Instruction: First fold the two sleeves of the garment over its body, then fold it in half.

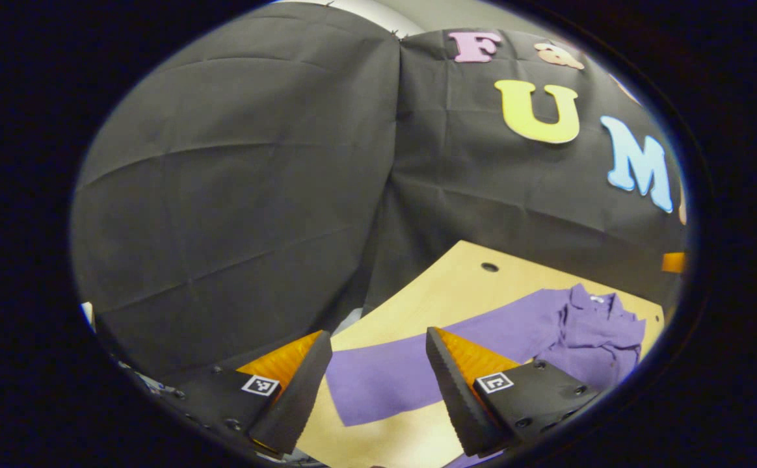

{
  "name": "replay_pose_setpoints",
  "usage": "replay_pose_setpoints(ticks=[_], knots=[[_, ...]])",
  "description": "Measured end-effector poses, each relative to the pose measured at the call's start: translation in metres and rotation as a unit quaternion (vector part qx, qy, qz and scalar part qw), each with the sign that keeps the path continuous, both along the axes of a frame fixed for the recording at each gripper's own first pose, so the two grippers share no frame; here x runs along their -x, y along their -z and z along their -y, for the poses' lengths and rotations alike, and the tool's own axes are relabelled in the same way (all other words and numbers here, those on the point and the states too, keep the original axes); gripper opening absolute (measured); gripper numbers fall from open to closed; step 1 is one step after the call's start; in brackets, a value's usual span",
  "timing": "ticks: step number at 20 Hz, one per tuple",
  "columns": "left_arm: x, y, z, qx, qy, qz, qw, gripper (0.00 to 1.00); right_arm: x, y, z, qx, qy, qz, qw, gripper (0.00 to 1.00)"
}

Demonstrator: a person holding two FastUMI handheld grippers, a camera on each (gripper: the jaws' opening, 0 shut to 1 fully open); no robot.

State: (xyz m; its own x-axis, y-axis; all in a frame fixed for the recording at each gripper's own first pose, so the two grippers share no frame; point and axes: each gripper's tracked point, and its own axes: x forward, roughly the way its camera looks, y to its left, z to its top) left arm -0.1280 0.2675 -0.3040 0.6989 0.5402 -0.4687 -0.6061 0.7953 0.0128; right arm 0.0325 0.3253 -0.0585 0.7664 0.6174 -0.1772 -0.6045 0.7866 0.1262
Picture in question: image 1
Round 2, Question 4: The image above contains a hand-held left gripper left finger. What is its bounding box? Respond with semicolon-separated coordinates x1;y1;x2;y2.
157;330;334;456

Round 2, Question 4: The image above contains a purple collared shirt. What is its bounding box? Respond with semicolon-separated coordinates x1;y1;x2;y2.
325;283;647;468

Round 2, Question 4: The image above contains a black backdrop cloth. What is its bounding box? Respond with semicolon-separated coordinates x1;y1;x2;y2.
70;2;688;384

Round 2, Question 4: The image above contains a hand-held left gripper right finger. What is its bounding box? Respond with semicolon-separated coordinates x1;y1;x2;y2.
425;327;600;457

